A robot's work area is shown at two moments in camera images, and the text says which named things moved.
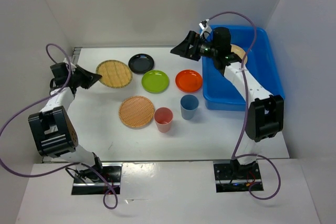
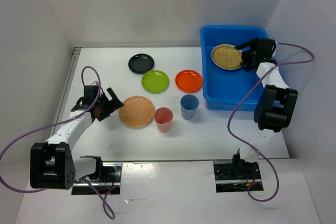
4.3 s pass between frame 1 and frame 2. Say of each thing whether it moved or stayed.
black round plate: stayed
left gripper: moved
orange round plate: stayed
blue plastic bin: stayed
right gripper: moved
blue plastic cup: stayed
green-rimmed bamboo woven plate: moved
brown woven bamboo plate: stayed
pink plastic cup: stayed
